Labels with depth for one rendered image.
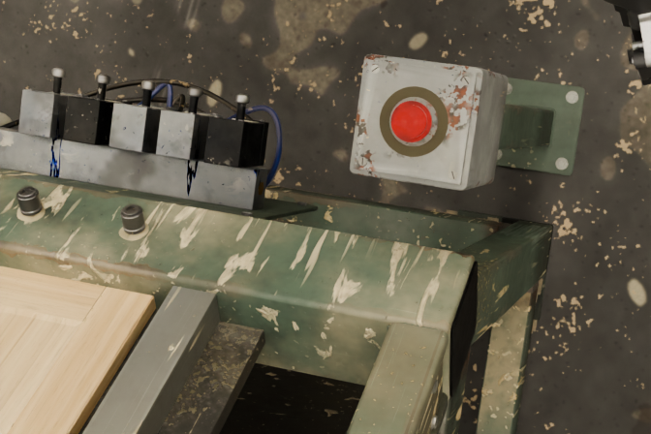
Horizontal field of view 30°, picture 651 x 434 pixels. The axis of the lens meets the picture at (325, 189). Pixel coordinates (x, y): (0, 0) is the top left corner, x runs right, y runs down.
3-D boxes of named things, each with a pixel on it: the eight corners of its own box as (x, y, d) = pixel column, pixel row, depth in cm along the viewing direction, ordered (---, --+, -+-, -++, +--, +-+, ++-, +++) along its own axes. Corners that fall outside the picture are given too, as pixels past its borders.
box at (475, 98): (511, 76, 133) (482, 68, 115) (494, 184, 134) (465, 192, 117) (405, 63, 136) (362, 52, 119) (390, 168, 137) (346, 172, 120)
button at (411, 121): (438, 104, 117) (433, 103, 115) (432, 144, 118) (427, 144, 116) (397, 98, 119) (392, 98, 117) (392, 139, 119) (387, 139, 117)
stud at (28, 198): (46, 206, 139) (41, 186, 137) (36, 219, 137) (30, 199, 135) (27, 202, 140) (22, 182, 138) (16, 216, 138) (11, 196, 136)
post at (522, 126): (554, 111, 205) (480, 100, 134) (549, 146, 206) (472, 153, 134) (519, 107, 207) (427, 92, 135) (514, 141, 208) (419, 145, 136)
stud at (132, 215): (149, 224, 135) (145, 203, 134) (139, 238, 134) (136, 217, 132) (130, 221, 136) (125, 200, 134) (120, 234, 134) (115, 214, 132)
